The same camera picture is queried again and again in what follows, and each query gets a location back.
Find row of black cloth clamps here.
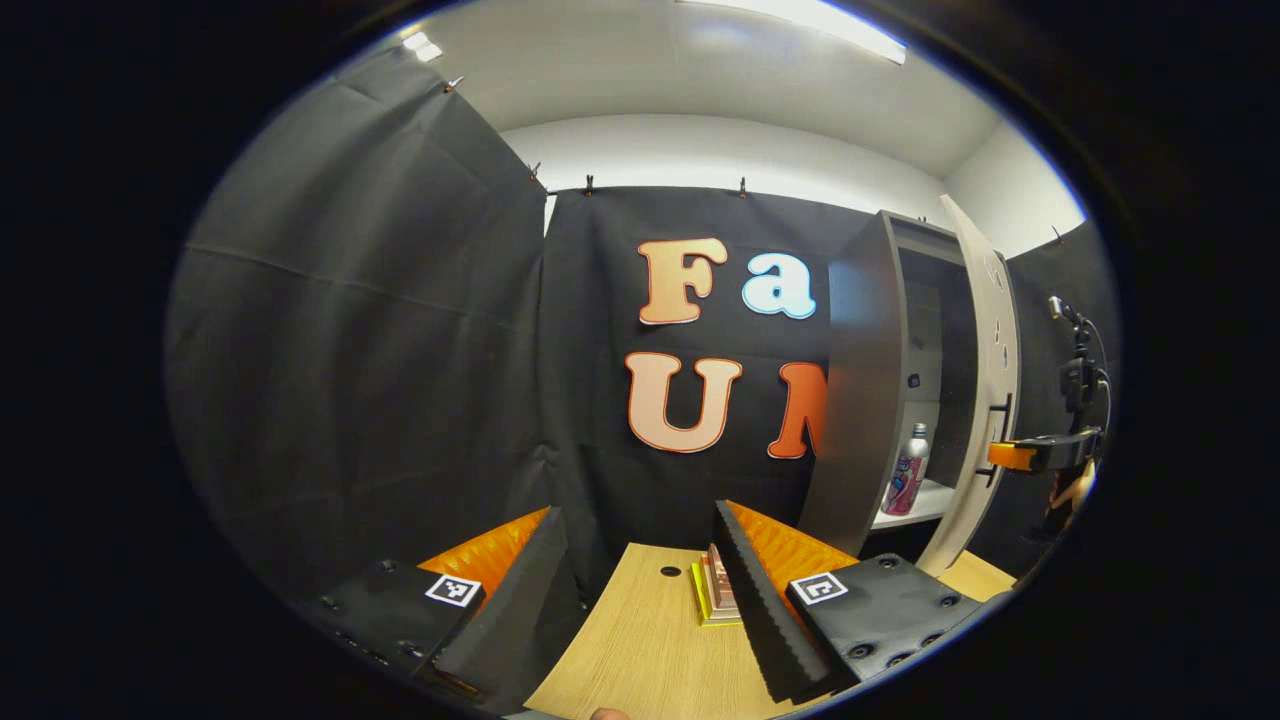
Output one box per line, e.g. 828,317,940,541
445,75,1066,246

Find black cabinet door handle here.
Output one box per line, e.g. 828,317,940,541
975,393,1015,489

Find cream cabinet door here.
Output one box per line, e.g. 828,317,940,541
915,195,1021,578

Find silver bottle with pink label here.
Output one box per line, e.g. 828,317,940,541
880,422,931,517

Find yellow book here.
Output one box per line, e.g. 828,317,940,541
690,562,743,628

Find black backdrop cloth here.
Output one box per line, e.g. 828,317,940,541
165,45,1121,601

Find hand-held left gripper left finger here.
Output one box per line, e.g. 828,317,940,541
285,505,568,713

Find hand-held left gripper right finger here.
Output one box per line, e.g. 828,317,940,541
712,499,993,705

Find dark grey cabinet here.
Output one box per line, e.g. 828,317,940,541
797,210,1001,561

